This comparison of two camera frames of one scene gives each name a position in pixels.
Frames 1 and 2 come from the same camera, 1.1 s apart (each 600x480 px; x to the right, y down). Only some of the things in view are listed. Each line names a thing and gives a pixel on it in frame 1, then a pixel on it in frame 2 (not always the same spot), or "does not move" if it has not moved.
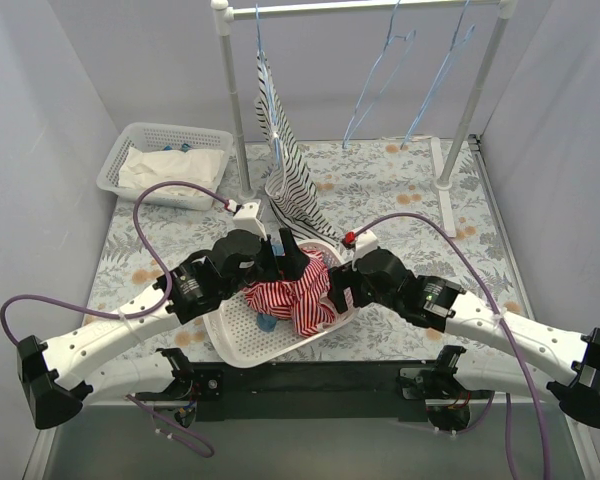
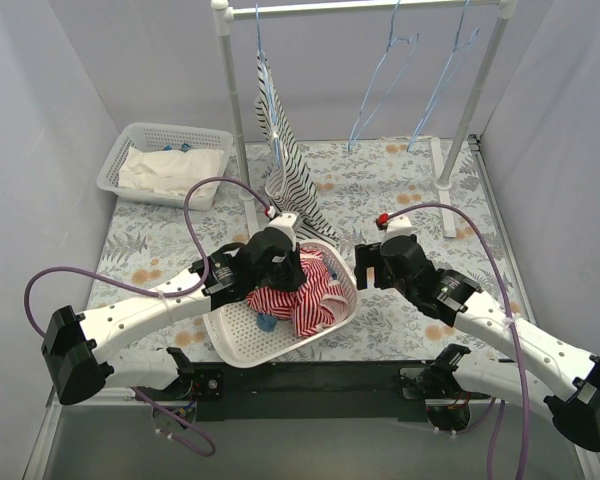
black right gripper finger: x=337 y=297 -> x=360 y=272
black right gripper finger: x=344 y=276 -> x=368 y=255
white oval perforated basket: x=234 y=334 does not move
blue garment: x=266 y=322 does not move
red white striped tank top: x=302 y=298 does not move
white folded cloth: x=140 y=170 does not move
